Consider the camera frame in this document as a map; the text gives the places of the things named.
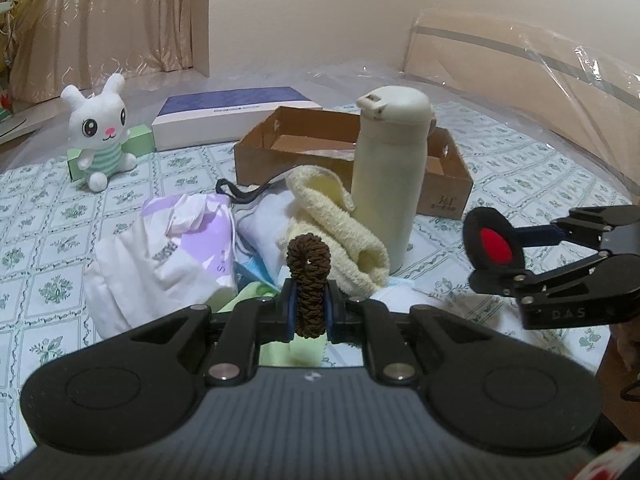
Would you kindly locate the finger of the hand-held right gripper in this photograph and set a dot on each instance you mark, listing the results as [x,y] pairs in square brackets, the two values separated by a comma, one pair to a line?
[600,225]
[550,272]

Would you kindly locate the black red plush piece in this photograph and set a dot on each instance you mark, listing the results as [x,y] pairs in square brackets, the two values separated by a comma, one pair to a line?
[492,242]

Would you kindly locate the person's red white clothing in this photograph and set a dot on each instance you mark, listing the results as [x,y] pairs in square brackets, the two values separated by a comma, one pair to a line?
[612,465]

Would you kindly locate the blue face mask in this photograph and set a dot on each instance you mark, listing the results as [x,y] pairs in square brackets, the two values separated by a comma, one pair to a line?
[250,270]

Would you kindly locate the brown hair scrunchie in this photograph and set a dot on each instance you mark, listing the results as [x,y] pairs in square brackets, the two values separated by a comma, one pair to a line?
[307,280]

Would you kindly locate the light green cloth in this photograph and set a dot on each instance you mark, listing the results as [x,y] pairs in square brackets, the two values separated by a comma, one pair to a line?
[280,355]

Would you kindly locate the brown cardboard box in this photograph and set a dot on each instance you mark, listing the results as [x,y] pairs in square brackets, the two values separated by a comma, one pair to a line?
[265,162]

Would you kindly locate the cream thermos bottle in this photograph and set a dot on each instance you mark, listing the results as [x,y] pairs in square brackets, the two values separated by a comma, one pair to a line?
[385,185]

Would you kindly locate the yellow towel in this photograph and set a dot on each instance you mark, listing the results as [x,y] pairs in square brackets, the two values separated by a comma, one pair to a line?
[345,240]

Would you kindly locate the purple tissue pack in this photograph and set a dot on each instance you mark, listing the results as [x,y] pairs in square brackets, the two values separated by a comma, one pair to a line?
[212,240]

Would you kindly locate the beige curtain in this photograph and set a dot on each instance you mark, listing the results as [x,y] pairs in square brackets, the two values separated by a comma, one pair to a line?
[100,20]

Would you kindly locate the plastic wrapped mattress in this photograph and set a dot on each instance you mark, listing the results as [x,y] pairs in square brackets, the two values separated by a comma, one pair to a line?
[350,82]

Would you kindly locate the white printed cloth bag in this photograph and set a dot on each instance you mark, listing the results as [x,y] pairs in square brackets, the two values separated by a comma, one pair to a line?
[130,270]

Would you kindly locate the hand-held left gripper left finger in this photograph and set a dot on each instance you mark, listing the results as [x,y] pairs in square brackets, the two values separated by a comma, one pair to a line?
[290,310]

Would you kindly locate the plastic wrapped wooden headboard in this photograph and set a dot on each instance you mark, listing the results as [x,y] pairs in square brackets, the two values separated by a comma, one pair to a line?
[525,70]

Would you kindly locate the purple white flat box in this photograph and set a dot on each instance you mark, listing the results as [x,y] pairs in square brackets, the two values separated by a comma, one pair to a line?
[225,116]

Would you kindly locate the plastic covered standing fan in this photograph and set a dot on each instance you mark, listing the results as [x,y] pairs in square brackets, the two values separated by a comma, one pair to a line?
[15,15]

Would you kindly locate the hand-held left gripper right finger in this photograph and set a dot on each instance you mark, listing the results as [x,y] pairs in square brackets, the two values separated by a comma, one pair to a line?
[330,312]

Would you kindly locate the green tissue box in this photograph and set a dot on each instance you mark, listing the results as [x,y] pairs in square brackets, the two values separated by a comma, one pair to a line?
[141,140]

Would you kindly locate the white plush bunny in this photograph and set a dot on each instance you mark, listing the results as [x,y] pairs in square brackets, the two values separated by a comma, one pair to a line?
[97,130]

